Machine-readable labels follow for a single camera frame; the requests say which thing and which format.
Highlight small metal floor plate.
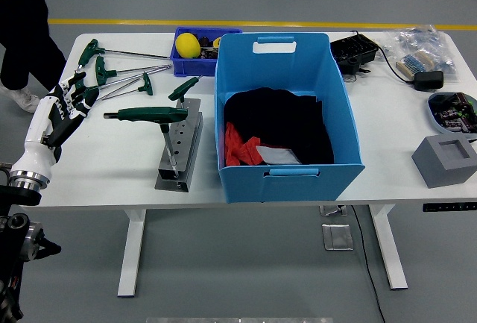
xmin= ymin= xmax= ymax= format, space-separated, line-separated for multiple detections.
xmin=319 ymin=205 xmax=348 ymax=216

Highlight black power adapter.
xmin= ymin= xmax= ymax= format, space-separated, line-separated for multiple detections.
xmin=413 ymin=71 xmax=445 ymax=92

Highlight black table control panel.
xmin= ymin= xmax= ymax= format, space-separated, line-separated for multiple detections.
xmin=423 ymin=201 xmax=477 ymax=213

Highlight large light blue box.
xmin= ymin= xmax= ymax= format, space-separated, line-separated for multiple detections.
xmin=214 ymin=31 xmax=366 ymax=204

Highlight black cloth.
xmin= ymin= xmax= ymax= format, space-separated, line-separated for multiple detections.
xmin=223 ymin=87 xmax=335 ymax=167

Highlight red cloth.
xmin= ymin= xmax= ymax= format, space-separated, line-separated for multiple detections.
xmin=224 ymin=121 xmax=264 ymax=167

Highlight grey metal wrench rack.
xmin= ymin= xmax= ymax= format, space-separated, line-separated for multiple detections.
xmin=154 ymin=98 xmax=205 ymax=192

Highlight black plastic tray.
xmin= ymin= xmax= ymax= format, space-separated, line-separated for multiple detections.
xmin=329 ymin=34 xmax=380 ymax=76

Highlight black adapter cord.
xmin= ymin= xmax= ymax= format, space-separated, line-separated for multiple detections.
xmin=350 ymin=30 xmax=417 ymax=85

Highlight small green T-handle hex wrench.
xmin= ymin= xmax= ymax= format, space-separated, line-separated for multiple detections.
xmin=97 ymin=72 xmax=154 ymax=101

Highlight beige resistor strip bundle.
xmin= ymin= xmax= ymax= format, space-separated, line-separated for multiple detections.
xmin=395 ymin=49 xmax=436 ymax=81

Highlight white table leg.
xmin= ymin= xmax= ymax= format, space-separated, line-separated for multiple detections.
xmin=117 ymin=209 xmax=147 ymax=298
xmin=368 ymin=204 xmax=409 ymax=290

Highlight small dark blue bin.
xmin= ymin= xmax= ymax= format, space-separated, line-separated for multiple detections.
xmin=169 ymin=26 xmax=244 ymax=78

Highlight black floor cable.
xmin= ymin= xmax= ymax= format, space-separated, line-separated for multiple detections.
xmin=350 ymin=205 xmax=387 ymax=323

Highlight light blue plate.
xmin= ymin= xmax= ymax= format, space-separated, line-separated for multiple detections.
xmin=426 ymin=91 xmax=477 ymax=136

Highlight large green T-handle hex wrench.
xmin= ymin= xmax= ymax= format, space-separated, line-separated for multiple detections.
xmin=103 ymin=106 xmax=189 ymax=179

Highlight yellow lemon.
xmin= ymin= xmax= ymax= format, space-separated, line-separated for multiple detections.
xmin=174 ymin=32 xmax=202 ymax=59

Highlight white grey cloth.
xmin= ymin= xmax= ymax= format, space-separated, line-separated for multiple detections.
xmin=255 ymin=145 xmax=302 ymax=166

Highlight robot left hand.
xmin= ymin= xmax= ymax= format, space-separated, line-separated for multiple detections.
xmin=10 ymin=71 xmax=101 ymax=183

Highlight pile of electronic parts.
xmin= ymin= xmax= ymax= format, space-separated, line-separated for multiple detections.
xmin=429 ymin=92 xmax=477 ymax=133

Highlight clear plastic component bags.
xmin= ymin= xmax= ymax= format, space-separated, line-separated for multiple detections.
xmin=378 ymin=24 xmax=459 ymax=84

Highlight person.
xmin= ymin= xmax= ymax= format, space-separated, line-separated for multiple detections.
xmin=0 ymin=0 xmax=75 ymax=114

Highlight large metal floor plate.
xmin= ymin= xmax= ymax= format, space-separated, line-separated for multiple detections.
xmin=321 ymin=223 xmax=354 ymax=251

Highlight long green T-handle hex wrench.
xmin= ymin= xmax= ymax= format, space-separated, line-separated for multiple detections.
xmin=77 ymin=38 xmax=171 ymax=70

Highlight medium green T-handle hex wrench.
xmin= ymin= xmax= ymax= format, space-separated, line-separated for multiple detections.
xmin=167 ymin=75 xmax=203 ymax=110

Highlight grey block with square recess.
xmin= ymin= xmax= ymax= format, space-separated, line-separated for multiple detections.
xmin=411 ymin=134 xmax=477 ymax=189

